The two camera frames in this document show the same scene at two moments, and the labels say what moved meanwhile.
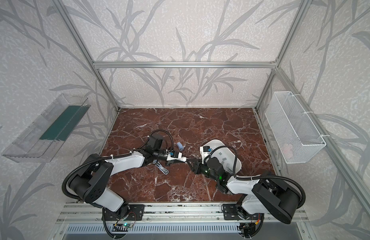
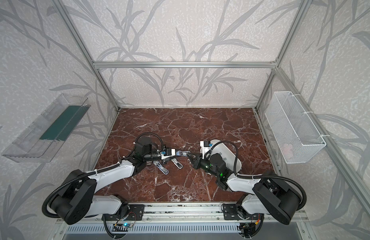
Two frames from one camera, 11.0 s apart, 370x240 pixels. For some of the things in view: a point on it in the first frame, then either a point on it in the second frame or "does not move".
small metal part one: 159,166 does not move
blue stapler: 180,146 → 184,153
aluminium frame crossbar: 185,65 does not move
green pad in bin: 62,127 does not move
